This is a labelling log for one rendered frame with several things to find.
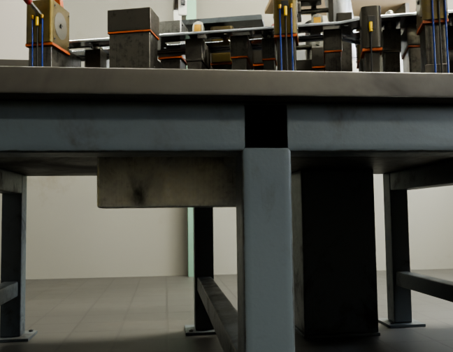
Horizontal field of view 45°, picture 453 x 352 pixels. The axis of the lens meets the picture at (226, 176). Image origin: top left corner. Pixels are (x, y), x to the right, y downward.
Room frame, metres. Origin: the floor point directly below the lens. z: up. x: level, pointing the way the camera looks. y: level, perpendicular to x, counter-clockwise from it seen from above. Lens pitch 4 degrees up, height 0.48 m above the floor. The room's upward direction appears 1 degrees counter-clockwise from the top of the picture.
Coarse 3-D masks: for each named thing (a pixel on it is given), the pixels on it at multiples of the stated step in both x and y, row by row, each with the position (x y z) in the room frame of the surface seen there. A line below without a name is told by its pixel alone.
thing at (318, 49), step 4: (312, 48) 1.64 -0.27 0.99; (316, 48) 1.64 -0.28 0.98; (320, 48) 1.64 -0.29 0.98; (312, 52) 1.64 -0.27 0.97; (316, 52) 1.64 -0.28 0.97; (320, 52) 1.64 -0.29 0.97; (312, 56) 1.64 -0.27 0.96; (316, 56) 1.64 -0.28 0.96; (320, 56) 1.64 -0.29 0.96; (312, 60) 1.64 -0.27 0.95; (316, 60) 1.64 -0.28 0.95; (320, 60) 1.64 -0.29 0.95; (312, 64) 1.64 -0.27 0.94; (316, 64) 1.64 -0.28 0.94; (320, 64) 1.64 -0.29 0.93; (324, 64) 1.64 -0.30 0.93; (312, 68) 1.65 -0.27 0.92; (316, 68) 1.64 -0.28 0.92; (320, 68) 1.64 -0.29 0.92; (324, 68) 1.65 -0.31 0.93
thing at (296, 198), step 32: (320, 192) 2.18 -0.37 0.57; (352, 192) 2.20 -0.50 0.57; (320, 224) 2.18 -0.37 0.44; (352, 224) 2.20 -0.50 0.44; (320, 256) 2.18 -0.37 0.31; (352, 256) 2.19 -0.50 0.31; (320, 288) 2.18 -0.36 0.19; (352, 288) 2.19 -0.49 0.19; (320, 320) 2.18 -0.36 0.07; (352, 320) 2.19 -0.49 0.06
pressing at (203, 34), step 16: (384, 16) 1.39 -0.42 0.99; (400, 16) 1.38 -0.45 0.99; (416, 16) 1.42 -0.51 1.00; (448, 16) 1.42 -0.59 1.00; (192, 32) 1.50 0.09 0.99; (208, 32) 1.49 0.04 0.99; (224, 32) 1.52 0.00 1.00; (240, 32) 1.52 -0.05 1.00; (256, 32) 1.53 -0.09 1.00; (272, 32) 1.53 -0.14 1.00; (304, 32) 1.53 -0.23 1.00; (320, 32) 1.53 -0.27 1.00; (352, 32) 1.53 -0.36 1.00; (160, 48) 1.66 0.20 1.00; (176, 48) 1.67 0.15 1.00; (224, 48) 1.68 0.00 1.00; (256, 48) 1.66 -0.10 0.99
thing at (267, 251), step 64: (0, 128) 0.81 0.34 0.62; (64, 128) 0.82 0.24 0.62; (128, 128) 0.83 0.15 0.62; (192, 128) 0.84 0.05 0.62; (256, 128) 0.85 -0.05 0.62; (320, 128) 0.87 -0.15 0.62; (384, 128) 0.88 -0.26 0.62; (448, 128) 0.89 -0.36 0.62; (0, 192) 2.08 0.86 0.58; (128, 192) 1.09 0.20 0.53; (192, 192) 1.10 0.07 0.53; (256, 192) 0.85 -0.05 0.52; (384, 192) 2.45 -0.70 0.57; (256, 256) 0.85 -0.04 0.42; (0, 320) 2.21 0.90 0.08; (256, 320) 0.85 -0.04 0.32; (384, 320) 2.45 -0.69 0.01
